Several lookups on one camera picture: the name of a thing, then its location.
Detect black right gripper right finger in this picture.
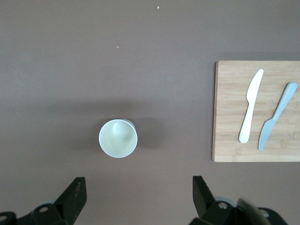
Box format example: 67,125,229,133
189,175,289,225

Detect bamboo cutting board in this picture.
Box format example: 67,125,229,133
212,60,300,163

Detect white plastic knife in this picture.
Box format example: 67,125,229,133
238,68,265,144

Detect grey plastic knife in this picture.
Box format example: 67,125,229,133
257,81,298,151

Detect brown table cover mat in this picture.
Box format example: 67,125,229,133
0,0,300,225

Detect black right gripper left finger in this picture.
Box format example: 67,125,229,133
0,176,88,225

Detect white plastic cup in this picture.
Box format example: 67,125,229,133
98,119,138,159

